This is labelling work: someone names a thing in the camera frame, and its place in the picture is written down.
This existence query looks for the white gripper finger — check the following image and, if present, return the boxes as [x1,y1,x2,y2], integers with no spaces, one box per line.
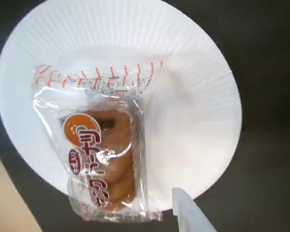
[172,187,220,232]

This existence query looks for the packaged brown donuts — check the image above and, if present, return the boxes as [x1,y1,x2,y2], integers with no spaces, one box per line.
[30,60,164,222]

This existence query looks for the white paper plate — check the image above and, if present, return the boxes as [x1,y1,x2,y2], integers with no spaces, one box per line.
[0,0,243,215]

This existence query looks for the dark grey mat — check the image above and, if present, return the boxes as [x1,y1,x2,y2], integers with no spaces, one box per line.
[0,0,290,232]

